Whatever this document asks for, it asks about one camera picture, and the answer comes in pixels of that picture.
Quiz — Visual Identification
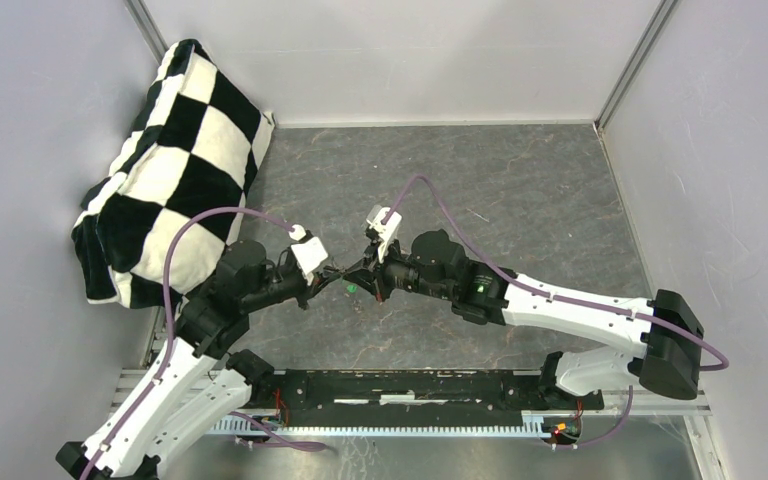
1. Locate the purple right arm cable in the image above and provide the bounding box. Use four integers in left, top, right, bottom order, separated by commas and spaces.
383, 174, 731, 451

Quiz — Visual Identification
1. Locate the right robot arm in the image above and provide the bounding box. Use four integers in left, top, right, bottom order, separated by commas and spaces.
345, 230, 704, 408

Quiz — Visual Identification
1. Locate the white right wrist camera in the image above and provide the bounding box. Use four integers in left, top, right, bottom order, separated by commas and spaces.
366, 205, 402, 264

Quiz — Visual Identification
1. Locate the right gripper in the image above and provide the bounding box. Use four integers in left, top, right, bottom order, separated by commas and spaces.
343, 234, 454, 304

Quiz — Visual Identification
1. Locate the white slotted cable duct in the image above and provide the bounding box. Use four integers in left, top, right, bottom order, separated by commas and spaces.
206, 415, 550, 440

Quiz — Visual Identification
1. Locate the black white checkered blanket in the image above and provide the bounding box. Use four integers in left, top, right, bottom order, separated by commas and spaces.
71, 39, 275, 309

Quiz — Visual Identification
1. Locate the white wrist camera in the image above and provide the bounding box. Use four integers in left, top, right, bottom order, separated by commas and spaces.
288, 224, 329, 285
366, 205, 402, 264

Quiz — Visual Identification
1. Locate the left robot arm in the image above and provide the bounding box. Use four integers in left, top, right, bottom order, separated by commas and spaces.
55, 235, 332, 479

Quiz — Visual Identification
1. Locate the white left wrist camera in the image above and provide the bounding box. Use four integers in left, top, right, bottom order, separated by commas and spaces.
288, 224, 329, 285

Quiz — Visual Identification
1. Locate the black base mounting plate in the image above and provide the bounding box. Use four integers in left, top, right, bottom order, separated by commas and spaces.
244, 370, 605, 427

